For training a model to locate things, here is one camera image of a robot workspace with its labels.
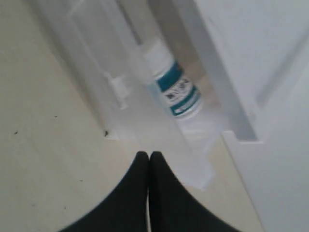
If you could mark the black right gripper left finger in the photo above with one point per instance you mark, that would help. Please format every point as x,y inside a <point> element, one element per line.
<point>124,209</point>

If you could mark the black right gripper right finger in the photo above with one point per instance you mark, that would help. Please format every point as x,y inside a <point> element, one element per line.
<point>172,208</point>

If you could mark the white teal pill bottle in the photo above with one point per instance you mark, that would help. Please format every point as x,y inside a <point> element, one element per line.
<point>179,92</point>

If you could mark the clear drawer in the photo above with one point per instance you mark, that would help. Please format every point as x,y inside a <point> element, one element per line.
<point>101,42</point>

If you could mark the white plastic drawer cabinet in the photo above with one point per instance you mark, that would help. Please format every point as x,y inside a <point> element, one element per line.
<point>264,47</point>

